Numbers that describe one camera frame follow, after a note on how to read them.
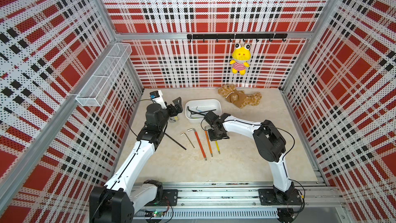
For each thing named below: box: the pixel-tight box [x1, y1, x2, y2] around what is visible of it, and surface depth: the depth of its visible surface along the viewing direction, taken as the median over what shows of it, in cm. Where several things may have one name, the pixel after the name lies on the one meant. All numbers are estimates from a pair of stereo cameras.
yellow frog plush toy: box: [229, 42, 252, 76], surface depth 95 cm
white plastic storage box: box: [184, 98, 223, 123], surface depth 110 cm
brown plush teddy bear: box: [217, 83, 262, 109], surface depth 107 cm
